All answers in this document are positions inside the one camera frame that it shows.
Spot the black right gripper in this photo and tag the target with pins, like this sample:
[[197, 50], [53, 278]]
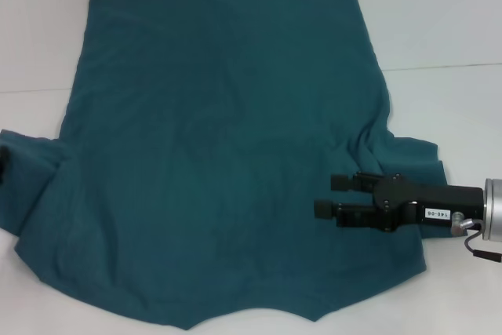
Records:
[[408, 203]]

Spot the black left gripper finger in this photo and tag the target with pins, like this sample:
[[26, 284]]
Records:
[[4, 164]]

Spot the blue shirt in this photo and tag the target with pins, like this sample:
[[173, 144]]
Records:
[[235, 135]]

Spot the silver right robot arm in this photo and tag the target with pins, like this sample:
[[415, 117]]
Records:
[[493, 209]]

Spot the silver elbow plug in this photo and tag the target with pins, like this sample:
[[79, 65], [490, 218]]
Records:
[[459, 224]]

